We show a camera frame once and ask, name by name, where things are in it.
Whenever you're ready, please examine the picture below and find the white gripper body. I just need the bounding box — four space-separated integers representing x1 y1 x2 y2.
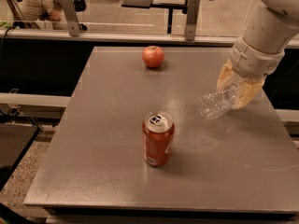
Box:
229 36 284 78

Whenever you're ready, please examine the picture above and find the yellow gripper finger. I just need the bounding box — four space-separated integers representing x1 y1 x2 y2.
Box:
217 59 237 91
232 77 264 110

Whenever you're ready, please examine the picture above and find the clear plastic water bottle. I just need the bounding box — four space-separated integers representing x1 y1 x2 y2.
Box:
198 85 237 119

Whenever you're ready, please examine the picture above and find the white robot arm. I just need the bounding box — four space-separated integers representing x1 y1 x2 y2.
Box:
217 0 299 109

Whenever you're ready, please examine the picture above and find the red coke can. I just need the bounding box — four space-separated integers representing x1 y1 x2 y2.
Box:
142 111 175 167

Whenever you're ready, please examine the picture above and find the red apple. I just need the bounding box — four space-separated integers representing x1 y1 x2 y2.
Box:
142 46 164 68

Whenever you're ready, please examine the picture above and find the seated person in background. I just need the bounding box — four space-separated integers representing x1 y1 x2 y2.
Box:
21 0 64 21

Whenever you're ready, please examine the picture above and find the black side table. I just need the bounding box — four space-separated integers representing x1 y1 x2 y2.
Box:
0 124 40 190

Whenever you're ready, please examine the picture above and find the metal bracket middle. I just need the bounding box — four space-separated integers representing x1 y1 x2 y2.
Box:
184 0 200 41

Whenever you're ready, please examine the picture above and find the metal bracket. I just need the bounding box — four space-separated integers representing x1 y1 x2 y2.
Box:
60 0 81 36
184 0 200 41

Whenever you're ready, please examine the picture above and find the metal bracket left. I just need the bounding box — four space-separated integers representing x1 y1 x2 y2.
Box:
60 0 81 36

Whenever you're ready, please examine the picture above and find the black cable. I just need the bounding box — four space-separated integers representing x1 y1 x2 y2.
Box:
0 25 17 73

